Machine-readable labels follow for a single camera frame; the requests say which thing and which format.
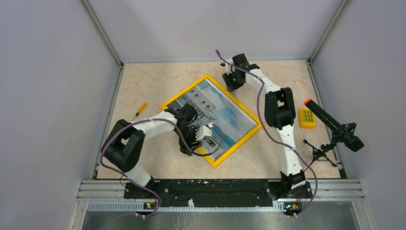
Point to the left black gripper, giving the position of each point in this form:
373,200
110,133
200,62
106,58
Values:
189,143

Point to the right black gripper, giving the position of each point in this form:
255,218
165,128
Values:
230,87

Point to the building and sky photo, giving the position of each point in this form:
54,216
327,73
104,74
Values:
228,117

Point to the yellow picture frame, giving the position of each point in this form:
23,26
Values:
219,160

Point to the orange handled screwdriver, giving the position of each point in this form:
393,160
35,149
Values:
139,111

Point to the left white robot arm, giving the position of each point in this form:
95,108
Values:
124,144

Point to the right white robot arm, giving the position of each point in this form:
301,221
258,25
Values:
275,106

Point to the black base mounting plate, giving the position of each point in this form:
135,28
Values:
217,192

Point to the yellow screw box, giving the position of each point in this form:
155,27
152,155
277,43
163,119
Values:
306,119

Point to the black mini tripod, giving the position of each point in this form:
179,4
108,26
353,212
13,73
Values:
320,154

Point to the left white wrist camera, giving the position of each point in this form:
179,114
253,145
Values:
204,132

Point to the aluminium front rail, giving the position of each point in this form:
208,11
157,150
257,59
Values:
327,190

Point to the white cable duct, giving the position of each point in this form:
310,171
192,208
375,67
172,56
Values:
139,206

